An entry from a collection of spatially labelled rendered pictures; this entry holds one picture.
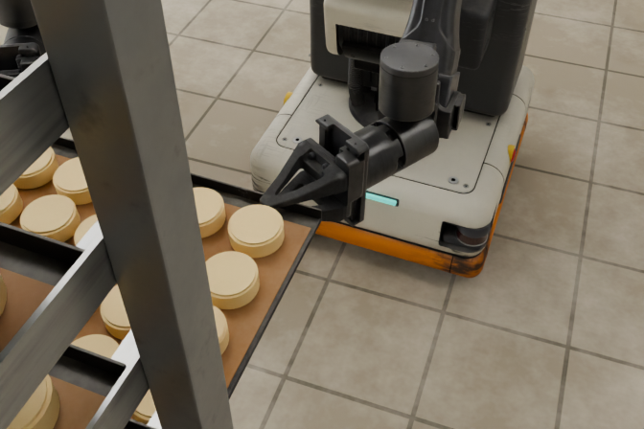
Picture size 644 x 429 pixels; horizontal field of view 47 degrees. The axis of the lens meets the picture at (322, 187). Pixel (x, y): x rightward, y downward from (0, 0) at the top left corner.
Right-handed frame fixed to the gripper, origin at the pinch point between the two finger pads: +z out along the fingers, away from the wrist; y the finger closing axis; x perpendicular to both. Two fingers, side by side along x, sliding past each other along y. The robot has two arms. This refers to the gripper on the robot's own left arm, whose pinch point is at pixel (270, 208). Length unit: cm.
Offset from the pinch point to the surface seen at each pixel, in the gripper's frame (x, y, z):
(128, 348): 16.1, 13.7, 20.8
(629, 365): 11, -96, -91
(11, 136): 20.3, 32.9, 23.9
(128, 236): 20.3, 26.2, 20.8
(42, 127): 19.6, 32.2, 22.7
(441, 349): -19, -96, -60
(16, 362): 21.9, 24.4, 26.7
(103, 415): 20.5, 16.1, 24.1
